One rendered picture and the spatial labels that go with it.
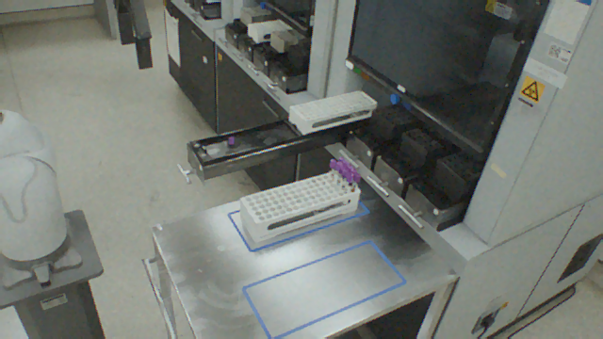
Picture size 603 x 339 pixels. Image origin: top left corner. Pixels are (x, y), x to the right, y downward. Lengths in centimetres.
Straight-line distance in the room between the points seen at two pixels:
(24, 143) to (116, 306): 97
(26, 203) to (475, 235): 114
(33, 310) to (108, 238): 103
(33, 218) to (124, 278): 104
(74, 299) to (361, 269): 75
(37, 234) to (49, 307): 24
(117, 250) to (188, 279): 126
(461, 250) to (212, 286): 68
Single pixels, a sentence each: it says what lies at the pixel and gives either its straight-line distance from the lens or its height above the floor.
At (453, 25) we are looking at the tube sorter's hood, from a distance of 131.
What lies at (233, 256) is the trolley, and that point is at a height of 82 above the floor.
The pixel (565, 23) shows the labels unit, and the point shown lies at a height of 135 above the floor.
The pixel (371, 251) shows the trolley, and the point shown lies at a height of 82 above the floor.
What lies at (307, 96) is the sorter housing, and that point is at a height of 73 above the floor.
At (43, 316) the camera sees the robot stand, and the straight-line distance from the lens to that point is 143.
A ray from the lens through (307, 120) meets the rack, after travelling 153.
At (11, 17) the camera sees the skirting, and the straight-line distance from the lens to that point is 488.
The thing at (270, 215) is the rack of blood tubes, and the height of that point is 88.
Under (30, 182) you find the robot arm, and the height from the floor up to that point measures 95.
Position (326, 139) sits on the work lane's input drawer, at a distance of 159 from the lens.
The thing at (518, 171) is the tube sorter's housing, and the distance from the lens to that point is 128.
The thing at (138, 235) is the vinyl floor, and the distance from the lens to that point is 237.
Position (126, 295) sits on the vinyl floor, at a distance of 215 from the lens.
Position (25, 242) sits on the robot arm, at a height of 82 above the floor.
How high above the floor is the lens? 166
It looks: 37 degrees down
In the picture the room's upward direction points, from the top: 6 degrees clockwise
